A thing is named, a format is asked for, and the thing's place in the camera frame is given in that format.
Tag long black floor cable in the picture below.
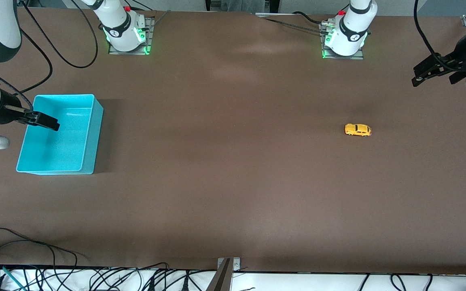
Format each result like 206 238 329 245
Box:
0 228 79 291

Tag turquoise plastic bin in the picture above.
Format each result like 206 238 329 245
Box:
16 94 104 175

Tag black arched floor cable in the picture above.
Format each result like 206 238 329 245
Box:
0 240 57 291

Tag black right base cable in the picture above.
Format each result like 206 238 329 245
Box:
129 0 155 12

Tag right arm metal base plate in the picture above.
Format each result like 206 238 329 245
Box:
108 17 155 56

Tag black looped short cable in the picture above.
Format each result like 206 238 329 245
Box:
390 274 408 291

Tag yellow beetle toy car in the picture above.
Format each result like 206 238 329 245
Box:
344 123 372 137

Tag black tangled cable loops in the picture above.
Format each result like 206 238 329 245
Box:
89 263 169 291

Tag black left base cable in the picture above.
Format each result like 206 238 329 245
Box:
292 11 328 25

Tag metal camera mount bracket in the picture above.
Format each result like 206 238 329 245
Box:
206 257 241 291

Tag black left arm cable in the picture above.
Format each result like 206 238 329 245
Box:
413 0 466 74

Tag black right arm loop cable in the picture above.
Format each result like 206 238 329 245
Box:
17 0 99 69

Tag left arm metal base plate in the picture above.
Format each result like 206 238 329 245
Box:
319 22 365 61

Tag black right arm wrist cable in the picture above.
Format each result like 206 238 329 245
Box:
0 29 53 114

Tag black base cable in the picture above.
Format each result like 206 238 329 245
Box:
292 11 328 25
129 0 155 12

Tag thin grey base cable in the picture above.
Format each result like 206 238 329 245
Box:
263 18 325 34
151 10 172 27

